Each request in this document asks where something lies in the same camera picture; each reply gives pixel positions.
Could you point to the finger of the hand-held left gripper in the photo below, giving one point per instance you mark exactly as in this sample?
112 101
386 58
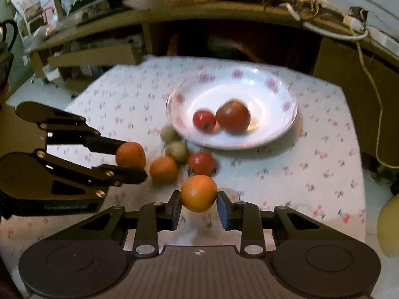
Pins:
103 144
124 176

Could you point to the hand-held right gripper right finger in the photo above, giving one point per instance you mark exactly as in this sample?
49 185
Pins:
223 208

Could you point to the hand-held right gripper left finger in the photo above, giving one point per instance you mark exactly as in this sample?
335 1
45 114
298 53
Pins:
174 207

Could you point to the small orange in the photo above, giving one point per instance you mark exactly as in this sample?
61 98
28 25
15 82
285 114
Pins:
131 155
163 170

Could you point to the large orange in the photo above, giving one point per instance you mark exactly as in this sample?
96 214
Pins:
199 193

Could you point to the white floral plate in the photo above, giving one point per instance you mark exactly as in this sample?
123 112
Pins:
218 90

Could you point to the floral tablecloth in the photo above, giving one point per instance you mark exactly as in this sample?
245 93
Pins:
124 99

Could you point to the small green fruit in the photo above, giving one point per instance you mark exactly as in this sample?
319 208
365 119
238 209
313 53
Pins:
169 133
177 151

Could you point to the small red tomato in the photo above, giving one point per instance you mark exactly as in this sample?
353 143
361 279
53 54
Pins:
204 120

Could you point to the large dark red tomato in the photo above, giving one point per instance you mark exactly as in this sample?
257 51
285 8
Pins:
233 116

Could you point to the dark curved object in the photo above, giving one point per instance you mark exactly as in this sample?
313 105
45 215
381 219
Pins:
6 62

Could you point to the printed box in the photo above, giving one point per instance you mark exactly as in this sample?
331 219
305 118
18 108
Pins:
28 9

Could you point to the yellow round object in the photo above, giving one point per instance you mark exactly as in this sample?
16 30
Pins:
389 224

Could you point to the wooden desk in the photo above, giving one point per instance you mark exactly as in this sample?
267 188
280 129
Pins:
218 9

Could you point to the twine bundle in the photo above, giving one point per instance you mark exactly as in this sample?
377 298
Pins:
305 3

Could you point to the white power adapter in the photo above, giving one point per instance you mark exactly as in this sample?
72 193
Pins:
352 21

